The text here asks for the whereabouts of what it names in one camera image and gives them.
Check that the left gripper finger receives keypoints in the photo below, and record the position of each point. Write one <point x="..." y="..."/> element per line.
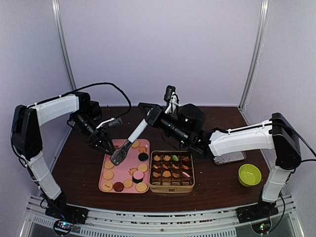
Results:
<point x="104" y="149"/>
<point x="107" y="142"/>

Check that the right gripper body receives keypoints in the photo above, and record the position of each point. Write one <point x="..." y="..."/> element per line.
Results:
<point x="155" y="116"/>

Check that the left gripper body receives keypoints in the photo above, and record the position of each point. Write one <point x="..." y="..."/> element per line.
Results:
<point x="91" y="139"/>

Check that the silver white tongs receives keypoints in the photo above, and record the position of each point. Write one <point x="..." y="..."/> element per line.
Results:
<point x="119" y="155"/>

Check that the gold cookie tin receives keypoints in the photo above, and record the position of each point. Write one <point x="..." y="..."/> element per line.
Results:
<point x="171" y="176"/>

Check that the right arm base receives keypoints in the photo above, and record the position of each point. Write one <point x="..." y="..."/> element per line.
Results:
<point x="259" y="215"/>

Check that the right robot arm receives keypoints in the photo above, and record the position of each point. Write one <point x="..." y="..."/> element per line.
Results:
<point x="274" y="134"/>

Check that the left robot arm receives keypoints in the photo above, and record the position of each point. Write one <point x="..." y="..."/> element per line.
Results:
<point x="26" y="138"/>

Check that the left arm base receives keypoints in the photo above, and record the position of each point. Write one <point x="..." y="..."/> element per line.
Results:
<point x="65" y="221"/>

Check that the swirl butter cookie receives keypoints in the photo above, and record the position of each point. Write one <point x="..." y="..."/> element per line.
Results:
<point x="132" y="171"/>
<point x="142" y="149"/>

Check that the round cookie red mark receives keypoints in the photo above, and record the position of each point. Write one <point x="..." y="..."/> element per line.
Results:
<point x="107" y="186"/>

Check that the pink plastic tray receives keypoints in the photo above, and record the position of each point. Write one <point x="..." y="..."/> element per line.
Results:
<point x="119" y="173"/>

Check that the dark red round cookie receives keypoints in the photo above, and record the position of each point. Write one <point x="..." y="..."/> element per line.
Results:
<point x="118" y="186"/>

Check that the black sandwich cookie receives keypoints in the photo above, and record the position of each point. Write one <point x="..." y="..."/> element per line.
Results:
<point x="143" y="156"/>

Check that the black cookie lower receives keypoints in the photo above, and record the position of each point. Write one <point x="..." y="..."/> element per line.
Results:
<point x="136" y="181"/>

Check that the round embossed cookie bottom right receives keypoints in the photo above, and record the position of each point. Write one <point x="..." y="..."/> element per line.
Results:
<point x="141" y="187"/>

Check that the silver tin lid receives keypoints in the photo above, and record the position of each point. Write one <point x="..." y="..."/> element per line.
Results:
<point x="229" y="158"/>

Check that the green bowl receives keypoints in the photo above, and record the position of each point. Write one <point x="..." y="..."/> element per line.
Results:
<point x="249" y="175"/>

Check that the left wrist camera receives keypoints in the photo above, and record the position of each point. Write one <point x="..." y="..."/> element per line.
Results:
<point x="109" y="123"/>

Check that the aluminium front rail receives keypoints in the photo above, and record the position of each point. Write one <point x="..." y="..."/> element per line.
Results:
<point x="221" y="222"/>

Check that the left frame post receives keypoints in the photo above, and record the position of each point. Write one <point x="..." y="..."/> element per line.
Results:
<point x="62" y="42"/>

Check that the frame post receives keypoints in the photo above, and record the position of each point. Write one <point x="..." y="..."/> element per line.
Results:
<point x="254" y="63"/>
<point x="62" y="42"/>

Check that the right frame post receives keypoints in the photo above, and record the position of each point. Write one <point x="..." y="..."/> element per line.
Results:
<point x="254" y="63"/>

